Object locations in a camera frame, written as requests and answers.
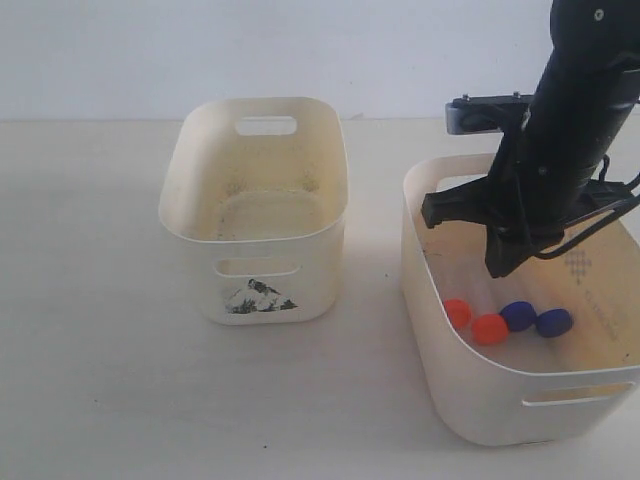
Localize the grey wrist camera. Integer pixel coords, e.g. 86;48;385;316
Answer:
445;92;533;135

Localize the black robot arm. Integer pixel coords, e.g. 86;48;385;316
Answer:
421;1;639;278

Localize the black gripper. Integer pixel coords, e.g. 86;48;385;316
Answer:
407;109;601;280

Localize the cream plastic bin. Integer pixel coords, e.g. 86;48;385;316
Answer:
158;97;349;325
401;154;639;446

